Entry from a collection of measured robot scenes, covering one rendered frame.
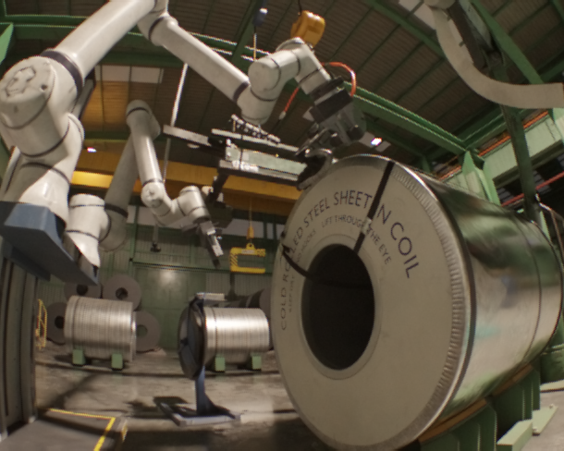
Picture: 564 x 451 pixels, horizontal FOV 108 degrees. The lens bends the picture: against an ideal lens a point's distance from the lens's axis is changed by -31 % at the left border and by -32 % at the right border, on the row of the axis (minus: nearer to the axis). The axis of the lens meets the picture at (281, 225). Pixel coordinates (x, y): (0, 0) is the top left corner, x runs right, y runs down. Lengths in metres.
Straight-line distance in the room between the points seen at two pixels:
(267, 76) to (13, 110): 0.59
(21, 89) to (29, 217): 0.27
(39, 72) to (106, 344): 5.34
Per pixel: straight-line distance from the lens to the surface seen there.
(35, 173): 0.78
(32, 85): 0.69
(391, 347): 0.95
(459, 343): 0.80
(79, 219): 1.21
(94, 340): 5.78
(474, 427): 1.24
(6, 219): 0.74
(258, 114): 0.89
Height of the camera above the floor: 0.66
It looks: 21 degrees up
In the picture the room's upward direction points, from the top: 3 degrees counter-clockwise
